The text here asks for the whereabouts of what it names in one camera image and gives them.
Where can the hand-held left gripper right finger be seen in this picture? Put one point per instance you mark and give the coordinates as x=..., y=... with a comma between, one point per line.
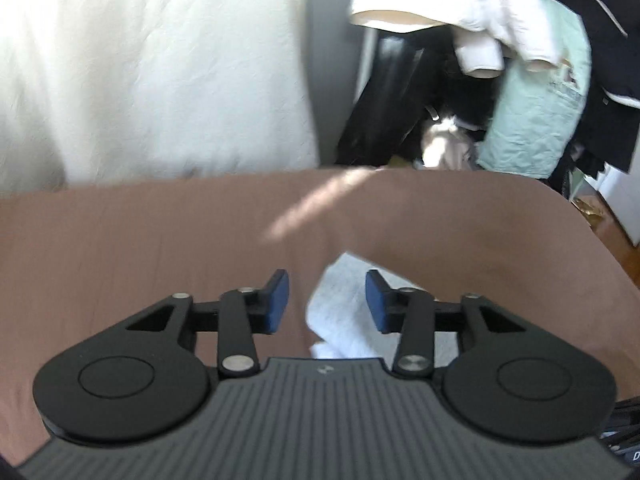
x=376, y=302

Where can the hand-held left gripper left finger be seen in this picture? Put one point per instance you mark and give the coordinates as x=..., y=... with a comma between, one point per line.
x=277, y=302

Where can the brown bed sheet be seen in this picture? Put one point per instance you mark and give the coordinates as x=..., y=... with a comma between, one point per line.
x=150, y=240

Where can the black hanging garment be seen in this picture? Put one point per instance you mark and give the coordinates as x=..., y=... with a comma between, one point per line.
x=385, y=110

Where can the white cabinet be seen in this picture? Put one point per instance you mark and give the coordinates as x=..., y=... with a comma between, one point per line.
x=625, y=200

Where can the mint green garment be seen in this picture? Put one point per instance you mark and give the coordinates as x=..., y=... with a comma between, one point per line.
x=535, y=125

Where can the cream draped cloth cover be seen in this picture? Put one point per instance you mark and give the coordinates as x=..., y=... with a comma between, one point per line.
x=150, y=60

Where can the dark navy hanging clothing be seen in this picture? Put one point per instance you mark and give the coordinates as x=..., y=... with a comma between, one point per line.
x=615, y=60

